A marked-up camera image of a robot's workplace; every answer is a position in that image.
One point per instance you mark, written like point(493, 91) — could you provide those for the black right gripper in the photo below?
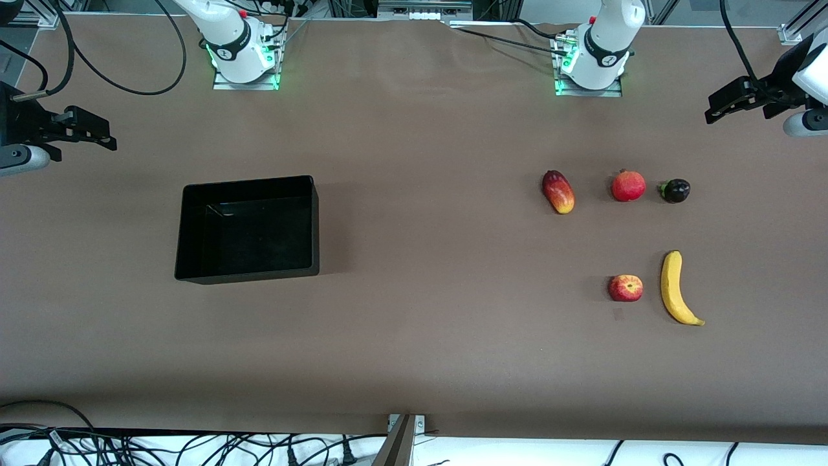
point(14, 121)

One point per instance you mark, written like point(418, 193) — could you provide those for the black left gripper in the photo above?
point(778, 88)

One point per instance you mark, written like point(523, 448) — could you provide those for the black plastic box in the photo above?
point(249, 233)

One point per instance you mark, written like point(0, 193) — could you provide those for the yellow banana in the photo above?
point(673, 288)

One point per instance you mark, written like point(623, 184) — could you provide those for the red yellow apple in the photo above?
point(625, 288)

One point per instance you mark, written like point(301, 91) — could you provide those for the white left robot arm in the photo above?
point(605, 39)

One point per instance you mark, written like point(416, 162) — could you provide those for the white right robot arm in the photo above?
point(236, 45)

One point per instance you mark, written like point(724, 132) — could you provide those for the dark purple mangosteen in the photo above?
point(675, 191)

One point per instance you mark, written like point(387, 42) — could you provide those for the red pomegranate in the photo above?
point(628, 186)

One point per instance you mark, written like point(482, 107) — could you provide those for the red yellow mango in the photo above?
point(557, 191)

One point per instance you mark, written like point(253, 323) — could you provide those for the grey power strip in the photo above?
point(424, 8)

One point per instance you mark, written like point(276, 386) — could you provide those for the aluminium frame profile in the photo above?
point(48, 16)
point(799, 26)

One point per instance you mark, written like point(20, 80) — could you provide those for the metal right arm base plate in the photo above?
point(223, 84)

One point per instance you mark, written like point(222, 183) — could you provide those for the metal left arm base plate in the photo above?
point(563, 90)

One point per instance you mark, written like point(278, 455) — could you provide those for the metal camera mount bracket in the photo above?
point(398, 446)

